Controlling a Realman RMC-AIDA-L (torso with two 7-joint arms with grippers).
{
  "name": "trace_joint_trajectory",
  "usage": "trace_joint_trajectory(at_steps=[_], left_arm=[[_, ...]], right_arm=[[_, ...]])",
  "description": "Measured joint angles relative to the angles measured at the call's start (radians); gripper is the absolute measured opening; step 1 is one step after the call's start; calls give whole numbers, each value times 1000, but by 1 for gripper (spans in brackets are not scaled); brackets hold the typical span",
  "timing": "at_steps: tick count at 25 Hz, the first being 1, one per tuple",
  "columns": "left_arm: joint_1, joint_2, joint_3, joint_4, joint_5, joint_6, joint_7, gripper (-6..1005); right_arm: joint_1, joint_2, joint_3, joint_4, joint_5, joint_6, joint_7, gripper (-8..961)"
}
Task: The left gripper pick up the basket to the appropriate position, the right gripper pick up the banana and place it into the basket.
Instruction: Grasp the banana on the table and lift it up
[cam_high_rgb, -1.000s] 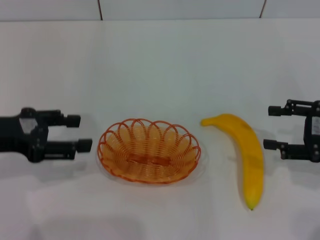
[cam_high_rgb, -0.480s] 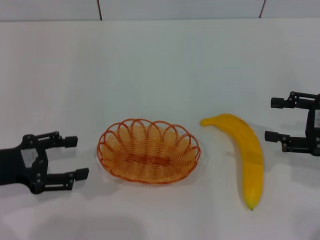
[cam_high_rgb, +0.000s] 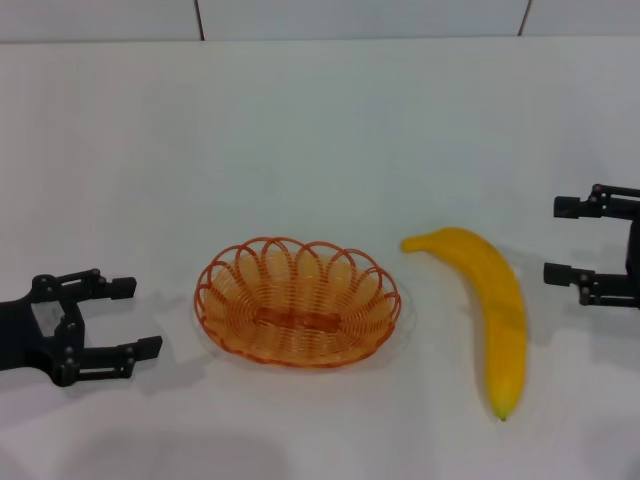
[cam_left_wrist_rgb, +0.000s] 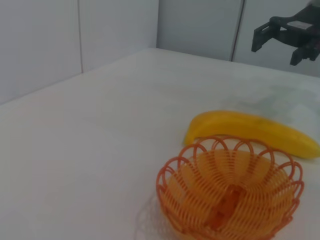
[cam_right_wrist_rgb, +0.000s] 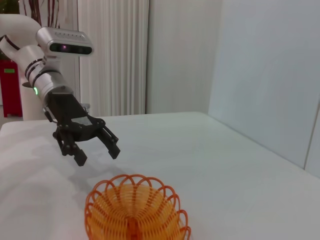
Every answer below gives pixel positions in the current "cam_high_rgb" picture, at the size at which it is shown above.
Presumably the orange woven plastic basket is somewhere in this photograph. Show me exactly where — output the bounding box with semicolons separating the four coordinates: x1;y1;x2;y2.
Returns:
193;236;403;370

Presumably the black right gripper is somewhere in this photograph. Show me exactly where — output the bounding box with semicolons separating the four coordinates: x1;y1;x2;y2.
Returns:
543;183;640;309

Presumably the yellow banana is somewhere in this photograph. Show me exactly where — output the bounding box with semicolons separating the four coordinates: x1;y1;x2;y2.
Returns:
399;227;527;422

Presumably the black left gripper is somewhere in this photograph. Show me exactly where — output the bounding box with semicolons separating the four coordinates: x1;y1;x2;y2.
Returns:
0;268;164;388

